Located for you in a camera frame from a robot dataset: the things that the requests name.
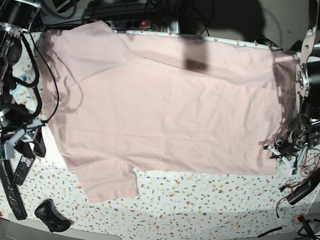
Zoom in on pink T-shirt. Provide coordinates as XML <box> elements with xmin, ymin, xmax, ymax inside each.
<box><xmin>42</xmin><ymin>21</ymin><xmax>297</xmax><ymax>203</ymax></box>

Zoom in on black cylindrical device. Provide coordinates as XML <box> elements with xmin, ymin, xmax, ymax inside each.
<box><xmin>286</xmin><ymin>167</ymin><xmax>320</xmax><ymax>205</ymax></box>

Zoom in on black game controller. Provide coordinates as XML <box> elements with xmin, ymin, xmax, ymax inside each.
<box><xmin>34</xmin><ymin>198</ymin><xmax>73</xmax><ymax>233</ymax></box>

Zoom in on long black bar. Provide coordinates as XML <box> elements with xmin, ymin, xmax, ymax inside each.
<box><xmin>0</xmin><ymin>160</ymin><xmax>27</xmax><ymax>221</ymax></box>

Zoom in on turquoise highlighter marker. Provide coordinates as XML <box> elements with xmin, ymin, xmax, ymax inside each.
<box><xmin>9</xmin><ymin>75</ymin><xmax>27</xmax><ymax>96</ymax></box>

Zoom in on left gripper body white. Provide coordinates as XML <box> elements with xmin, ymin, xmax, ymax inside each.
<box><xmin>267</xmin><ymin>130</ymin><xmax>309</xmax><ymax>177</ymax></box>

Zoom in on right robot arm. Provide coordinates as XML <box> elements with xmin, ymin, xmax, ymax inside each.
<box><xmin>0</xmin><ymin>0</ymin><xmax>46</xmax><ymax>160</ymax></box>

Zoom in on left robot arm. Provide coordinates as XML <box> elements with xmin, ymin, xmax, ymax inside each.
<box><xmin>263</xmin><ymin>20</ymin><xmax>320</xmax><ymax>177</ymax></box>

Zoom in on red black wire bundle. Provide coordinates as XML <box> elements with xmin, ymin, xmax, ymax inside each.
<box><xmin>275</xmin><ymin>147</ymin><xmax>320</xmax><ymax>218</ymax></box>

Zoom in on black cable on edge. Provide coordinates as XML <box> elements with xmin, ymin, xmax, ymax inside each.
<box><xmin>257</xmin><ymin>226</ymin><xmax>283</xmax><ymax>238</ymax></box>

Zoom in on terrazzo pattern tablecloth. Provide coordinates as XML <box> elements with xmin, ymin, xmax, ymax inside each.
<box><xmin>0</xmin><ymin>28</ymin><xmax>320</xmax><ymax>240</ymax></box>

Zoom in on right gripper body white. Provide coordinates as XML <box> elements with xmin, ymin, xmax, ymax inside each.
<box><xmin>0</xmin><ymin>119</ymin><xmax>44</xmax><ymax>160</ymax></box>

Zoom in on power strip with red switch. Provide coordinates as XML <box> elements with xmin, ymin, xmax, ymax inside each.
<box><xmin>105</xmin><ymin>19</ymin><xmax>151</xmax><ymax>31</ymax></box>

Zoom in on black tool red tip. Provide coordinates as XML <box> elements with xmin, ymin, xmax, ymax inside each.
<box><xmin>296</xmin><ymin>214</ymin><xmax>320</xmax><ymax>240</ymax></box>

